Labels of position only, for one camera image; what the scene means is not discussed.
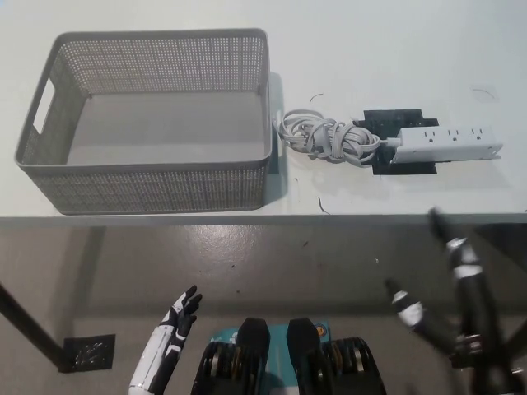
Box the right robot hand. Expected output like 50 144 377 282
384 207 527 395

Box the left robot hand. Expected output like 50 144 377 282
128 285 203 392

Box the white power strip with cord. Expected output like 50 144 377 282
277 109 504 166

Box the black floor plate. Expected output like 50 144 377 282
57 333 116 374

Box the black floor tape marker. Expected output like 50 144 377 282
447 347 473 369

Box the black teal robot body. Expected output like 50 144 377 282
191 316 390 395

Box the black table leg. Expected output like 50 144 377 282
0 281 69 374

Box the grey perforated plastic basket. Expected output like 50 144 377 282
14 27 285 216

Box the black square tape mat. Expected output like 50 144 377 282
352 109 440 177

